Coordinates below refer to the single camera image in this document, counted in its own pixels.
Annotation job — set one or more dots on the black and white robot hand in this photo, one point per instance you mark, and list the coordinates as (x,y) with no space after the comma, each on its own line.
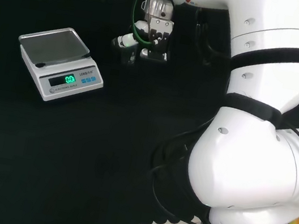
(159,27)

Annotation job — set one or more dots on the small clear glass beaker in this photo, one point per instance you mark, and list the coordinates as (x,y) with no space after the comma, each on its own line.
(127,56)

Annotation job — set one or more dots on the white electronic balance, steel pan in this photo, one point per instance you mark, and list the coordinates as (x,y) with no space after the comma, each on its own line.
(63,45)

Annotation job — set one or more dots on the black bench cloth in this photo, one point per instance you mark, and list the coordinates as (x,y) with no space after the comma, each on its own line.
(74,148)

